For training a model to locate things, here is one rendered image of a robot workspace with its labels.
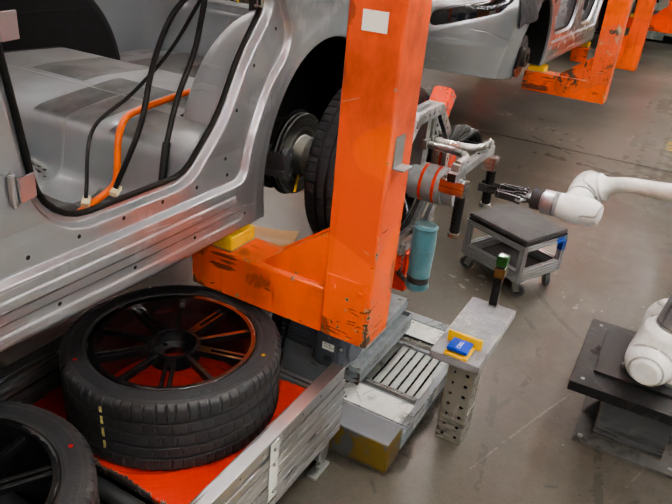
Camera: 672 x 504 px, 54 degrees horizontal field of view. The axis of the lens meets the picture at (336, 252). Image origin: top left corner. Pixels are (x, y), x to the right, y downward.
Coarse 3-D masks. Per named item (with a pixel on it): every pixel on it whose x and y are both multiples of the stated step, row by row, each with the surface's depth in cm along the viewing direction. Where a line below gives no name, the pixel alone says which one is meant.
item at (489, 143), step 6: (432, 120) 236; (432, 126) 237; (432, 132) 237; (432, 138) 238; (438, 138) 238; (450, 144) 236; (456, 144) 235; (462, 144) 235; (468, 144) 235; (474, 144) 235; (480, 144) 236; (486, 144) 238; (492, 144) 243; (468, 150) 235; (474, 150) 235; (480, 150) 236
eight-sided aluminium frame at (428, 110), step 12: (420, 108) 233; (432, 108) 232; (444, 108) 242; (420, 120) 224; (444, 120) 247; (444, 132) 253; (432, 156) 264; (444, 156) 261; (420, 204) 267; (432, 204) 265; (420, 216) 268; (408, 228) 261; (408, 240) 251
